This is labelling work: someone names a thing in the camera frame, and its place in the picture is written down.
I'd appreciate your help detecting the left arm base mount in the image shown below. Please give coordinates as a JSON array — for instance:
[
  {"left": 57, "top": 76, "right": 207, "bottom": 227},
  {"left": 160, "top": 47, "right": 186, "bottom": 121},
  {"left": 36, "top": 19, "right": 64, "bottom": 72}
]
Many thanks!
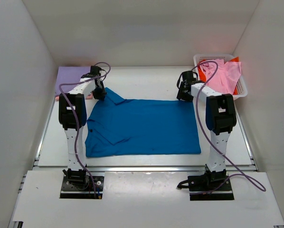
[{"left": 59, "top": 169, "right": 104, "bottom": 200}]

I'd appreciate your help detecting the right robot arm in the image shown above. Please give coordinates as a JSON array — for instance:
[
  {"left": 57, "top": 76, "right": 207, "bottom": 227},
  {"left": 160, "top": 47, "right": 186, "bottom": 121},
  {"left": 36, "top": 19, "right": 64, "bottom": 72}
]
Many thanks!
[{"left": 177, "top": 70, "right": 237, "bottom": 190}]

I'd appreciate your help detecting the orange t-shirt in basket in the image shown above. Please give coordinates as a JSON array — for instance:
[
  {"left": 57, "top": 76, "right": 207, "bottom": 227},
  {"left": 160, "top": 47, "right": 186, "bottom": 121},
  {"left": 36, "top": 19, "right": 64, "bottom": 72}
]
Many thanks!
[{"left": 196, "top": 56, "right": 244, "bottom": 95}]

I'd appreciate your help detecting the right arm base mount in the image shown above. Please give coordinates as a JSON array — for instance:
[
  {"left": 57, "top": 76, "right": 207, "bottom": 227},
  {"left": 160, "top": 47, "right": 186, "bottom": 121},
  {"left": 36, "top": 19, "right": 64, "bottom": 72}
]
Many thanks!
[{"left": 177, "top": 170, "right": 235, "bottom": 201}]

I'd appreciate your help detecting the folded purple t-shirt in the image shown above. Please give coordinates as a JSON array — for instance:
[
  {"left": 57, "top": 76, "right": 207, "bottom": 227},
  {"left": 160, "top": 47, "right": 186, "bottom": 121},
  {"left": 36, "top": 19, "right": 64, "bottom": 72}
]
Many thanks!
[{"left": 55, "top": 66, "right": 90, "bottom": 97}]

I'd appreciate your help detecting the pink t-shirt in basket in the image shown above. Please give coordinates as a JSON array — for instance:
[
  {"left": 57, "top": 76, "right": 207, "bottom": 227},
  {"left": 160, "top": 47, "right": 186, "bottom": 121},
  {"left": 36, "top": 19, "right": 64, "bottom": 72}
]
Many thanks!
[{"left": 199, "top": 59, "right": 242, "bottom": 95}]

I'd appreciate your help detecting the blue polo t-shirt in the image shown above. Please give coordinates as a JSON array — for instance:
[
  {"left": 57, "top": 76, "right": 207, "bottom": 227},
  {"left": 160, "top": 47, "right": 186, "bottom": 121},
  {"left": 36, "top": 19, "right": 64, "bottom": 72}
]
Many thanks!
[{"left": 85, "top": 88, "right": 201, "bottom": 158}]

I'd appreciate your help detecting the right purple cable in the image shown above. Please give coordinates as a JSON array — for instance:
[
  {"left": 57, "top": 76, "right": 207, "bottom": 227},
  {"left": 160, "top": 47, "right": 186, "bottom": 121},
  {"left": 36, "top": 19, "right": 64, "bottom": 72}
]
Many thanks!
[{"left": 191, "top": 61, "right": 266, "bottom": 196}]

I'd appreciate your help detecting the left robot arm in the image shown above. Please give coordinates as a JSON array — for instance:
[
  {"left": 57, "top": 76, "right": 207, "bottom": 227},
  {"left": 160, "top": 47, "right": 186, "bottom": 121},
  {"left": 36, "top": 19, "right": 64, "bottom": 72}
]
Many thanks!
[{"left": 58, "top": 63, "right": 110, "bottom": 189}]

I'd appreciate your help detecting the folded salmon pink t-shirt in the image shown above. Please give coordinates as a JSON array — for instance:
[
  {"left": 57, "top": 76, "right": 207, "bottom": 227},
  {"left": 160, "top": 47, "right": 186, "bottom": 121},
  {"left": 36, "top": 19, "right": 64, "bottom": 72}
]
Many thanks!
[{"left": 55, "top": 93, "right": 93, "bottom": 101}]

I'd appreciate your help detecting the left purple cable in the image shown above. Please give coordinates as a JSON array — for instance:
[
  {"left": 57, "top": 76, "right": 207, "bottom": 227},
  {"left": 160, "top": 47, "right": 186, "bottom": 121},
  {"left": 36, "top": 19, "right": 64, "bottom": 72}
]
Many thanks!
[{"left": 58, "top": 62, "right": 111, "bottom": 199}]

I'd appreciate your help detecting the purple cable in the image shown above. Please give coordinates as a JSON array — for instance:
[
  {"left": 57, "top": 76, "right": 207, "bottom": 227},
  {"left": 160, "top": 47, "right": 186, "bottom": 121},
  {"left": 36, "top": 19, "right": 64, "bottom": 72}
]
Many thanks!
[
  {"left": 58, "top": 62, "right": 111, "bottom": 199},
  {"left": 191, "top": 61, "right": 266, "bottom": 196}
]

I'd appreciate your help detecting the white plastic laundry basket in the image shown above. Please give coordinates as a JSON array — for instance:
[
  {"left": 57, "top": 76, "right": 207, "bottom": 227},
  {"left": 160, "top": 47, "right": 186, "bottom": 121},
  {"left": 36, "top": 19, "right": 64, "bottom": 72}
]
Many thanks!
[{"left": 193, "top": 54, "right": 247, "bottom": 100}]

